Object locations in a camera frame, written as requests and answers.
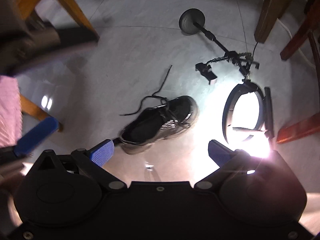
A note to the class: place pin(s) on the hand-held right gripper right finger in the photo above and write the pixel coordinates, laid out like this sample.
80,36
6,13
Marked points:
220,155

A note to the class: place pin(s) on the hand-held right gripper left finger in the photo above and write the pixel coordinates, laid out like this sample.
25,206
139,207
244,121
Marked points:
102,153

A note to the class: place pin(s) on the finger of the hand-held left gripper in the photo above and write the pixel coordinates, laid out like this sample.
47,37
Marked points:
37,136

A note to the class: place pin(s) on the black glossy shoe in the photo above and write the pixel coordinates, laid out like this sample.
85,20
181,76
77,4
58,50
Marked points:
175,107

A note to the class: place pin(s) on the black shoelace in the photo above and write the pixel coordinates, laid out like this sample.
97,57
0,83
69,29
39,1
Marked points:
164,80

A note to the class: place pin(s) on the wooden chair leg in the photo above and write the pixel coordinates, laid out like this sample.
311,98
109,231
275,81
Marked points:
35,110

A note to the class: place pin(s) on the pink ribbed cloth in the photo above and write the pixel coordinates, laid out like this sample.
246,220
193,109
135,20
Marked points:
8,105

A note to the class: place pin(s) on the red wooden chair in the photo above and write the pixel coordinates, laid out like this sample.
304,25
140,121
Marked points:
297,127

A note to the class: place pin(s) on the brown wooden table legs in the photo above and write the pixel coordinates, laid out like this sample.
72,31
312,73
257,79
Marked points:
65,2

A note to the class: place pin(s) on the brown wooden table leg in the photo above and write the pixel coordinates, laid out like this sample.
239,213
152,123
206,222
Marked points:
272,10

